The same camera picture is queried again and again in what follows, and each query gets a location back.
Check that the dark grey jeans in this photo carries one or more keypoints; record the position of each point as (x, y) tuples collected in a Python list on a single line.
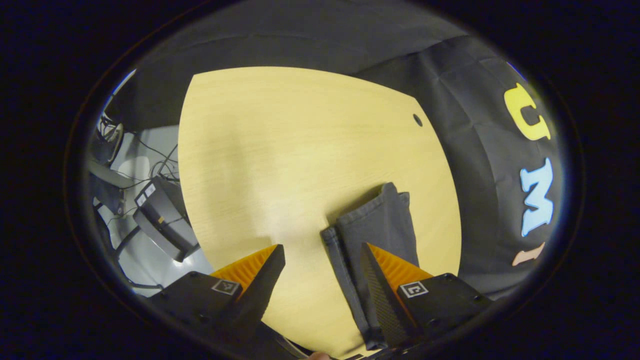
[(385, 220)]

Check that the grey metal bar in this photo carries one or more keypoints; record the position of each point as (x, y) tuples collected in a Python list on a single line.
[(107, 175)]

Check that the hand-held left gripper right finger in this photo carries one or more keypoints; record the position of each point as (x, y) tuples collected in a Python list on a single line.
[(382, 300)]

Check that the black box device with labels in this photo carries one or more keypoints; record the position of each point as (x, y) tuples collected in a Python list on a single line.
[(167, 215)]

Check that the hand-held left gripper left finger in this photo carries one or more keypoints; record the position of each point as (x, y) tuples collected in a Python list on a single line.
[(260, 290)]

